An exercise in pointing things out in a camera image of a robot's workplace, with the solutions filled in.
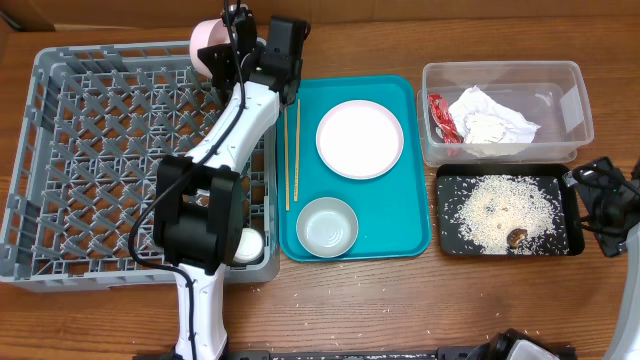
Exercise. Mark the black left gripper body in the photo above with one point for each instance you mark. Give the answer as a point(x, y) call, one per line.
point(230, 69)

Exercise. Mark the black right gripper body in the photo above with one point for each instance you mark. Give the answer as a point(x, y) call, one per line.
point(593, 176)

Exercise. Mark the pink round bowl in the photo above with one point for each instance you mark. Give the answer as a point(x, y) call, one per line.
point(209, 48)

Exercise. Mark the brown food scrap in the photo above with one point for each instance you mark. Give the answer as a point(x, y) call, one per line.
point(516, 237)

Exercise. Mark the rice pile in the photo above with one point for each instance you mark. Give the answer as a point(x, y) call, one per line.
point(476, 213)

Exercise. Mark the large white round plate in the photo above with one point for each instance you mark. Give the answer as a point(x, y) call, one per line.
point(359, 139)

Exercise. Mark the white napkin waste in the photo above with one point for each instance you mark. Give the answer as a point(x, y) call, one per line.
point(488, 128)

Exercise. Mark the white paper cup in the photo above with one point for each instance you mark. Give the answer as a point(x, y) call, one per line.
point(250, 248)

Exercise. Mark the grey-white round bowl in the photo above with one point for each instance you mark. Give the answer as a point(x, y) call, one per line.
point(327, 227)

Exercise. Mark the red snack wrapper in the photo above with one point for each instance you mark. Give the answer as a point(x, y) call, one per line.
point(439, 109)

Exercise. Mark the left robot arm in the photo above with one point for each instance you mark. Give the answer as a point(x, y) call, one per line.
point(198, 215)

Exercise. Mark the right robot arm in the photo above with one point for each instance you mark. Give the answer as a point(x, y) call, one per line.
point(625, 341)

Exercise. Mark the black rectangular waste tray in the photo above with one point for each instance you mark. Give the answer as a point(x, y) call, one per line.
point(569, 197)

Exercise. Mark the clear plastic waste bin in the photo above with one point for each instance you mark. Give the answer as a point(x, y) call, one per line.
point(549, 94)

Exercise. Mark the grey plastic dish rack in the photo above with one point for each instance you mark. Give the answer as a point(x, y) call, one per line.
point(98, 120)

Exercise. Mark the teal plastic serving tray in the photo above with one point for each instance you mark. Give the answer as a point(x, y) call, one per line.
point(392, 209)

